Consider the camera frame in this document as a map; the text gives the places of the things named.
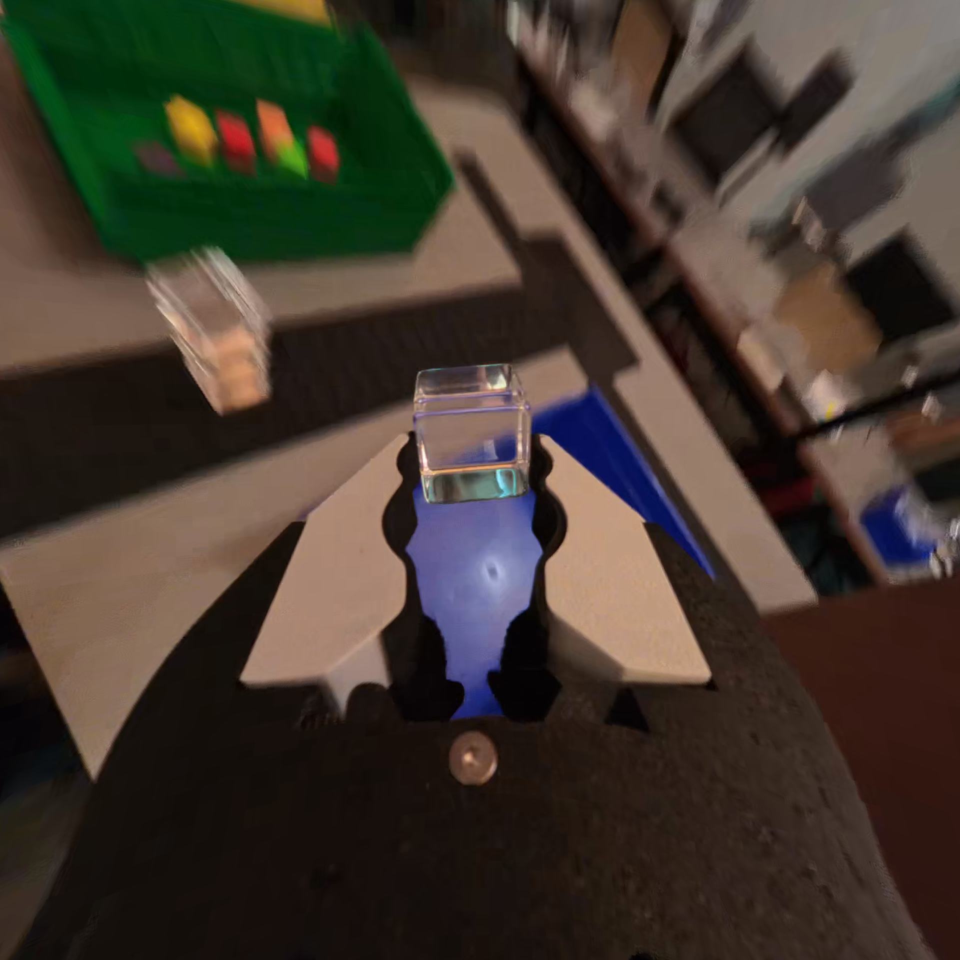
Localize black perforated desk strip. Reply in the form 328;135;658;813
0;150;639;543

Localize small blue storage bin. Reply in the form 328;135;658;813
861;486;948;565

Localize yellow flat piece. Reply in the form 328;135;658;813
247;0;335;28

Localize orange and green block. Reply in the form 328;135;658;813
256;99;310;180

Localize blurred storage shelves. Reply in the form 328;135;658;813
506;0;960;597

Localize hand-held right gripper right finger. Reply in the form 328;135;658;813
529;433;712;714

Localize green plastic bin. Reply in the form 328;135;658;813
0;0;457;265

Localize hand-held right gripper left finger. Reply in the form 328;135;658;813
240;432;412;715

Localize blue plastic bin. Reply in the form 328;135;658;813
300;386;717;721

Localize red block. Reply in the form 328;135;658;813
216;110;258;175
306;126;342;183

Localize clear acrylic cube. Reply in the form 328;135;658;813
413;363;532;504
146;246;273;416

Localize yellow block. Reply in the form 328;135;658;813
163;94;220;166

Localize grey desk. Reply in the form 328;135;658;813
0;75;819;783

